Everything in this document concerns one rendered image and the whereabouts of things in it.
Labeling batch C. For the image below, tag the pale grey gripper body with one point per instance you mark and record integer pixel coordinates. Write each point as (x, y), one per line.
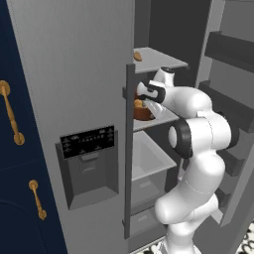
(156, 109)

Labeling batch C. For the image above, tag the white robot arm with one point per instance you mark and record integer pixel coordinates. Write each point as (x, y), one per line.
(201, 155)

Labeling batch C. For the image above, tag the tan potato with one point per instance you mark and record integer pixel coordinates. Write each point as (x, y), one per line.
(138, 103)

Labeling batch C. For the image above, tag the large grey fridge drawer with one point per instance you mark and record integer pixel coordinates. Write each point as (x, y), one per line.
(149, 162)

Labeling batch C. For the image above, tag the grey fridge body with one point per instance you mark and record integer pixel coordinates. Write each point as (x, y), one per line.
(158, 39)

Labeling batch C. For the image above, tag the grey fridge door with dispenser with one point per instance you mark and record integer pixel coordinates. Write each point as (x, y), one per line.
(76, 99)

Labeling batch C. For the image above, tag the grey open fridge door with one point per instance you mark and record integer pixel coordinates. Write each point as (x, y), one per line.
(238, 82)

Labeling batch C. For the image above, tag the small grey fridge drawer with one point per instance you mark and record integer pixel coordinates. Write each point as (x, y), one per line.
(142, 220)

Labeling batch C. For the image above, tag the orange-brown food piece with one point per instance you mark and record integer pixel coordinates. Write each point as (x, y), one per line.
(137, 56)

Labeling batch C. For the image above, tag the dark grey door bin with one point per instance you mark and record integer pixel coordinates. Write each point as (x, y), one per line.
(238, 110)
(233, 163)
(231, 51)

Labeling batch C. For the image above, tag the navy cupboard door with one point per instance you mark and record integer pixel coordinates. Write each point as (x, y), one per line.
(16, 66)
(26, 211)

